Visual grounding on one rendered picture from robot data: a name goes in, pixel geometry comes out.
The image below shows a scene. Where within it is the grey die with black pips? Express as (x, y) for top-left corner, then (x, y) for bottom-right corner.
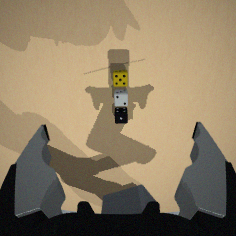
(114, 90), (128, 106)

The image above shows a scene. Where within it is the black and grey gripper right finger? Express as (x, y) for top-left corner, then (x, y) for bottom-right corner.
(174, 122), (236, 236)

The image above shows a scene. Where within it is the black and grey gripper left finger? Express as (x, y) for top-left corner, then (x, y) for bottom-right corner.
(0, 124), (66, 236)

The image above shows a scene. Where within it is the yellow die with black pips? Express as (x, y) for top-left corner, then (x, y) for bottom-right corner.
(113, 70), (128, 87)

